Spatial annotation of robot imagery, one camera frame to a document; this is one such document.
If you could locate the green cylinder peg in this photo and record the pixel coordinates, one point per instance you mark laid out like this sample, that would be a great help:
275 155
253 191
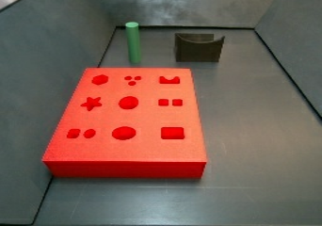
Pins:
132 41

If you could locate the red foam shape board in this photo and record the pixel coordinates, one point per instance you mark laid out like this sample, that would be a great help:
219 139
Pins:
131 126

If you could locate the dark curved block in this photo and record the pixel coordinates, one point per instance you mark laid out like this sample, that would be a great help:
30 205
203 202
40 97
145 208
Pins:
197 47

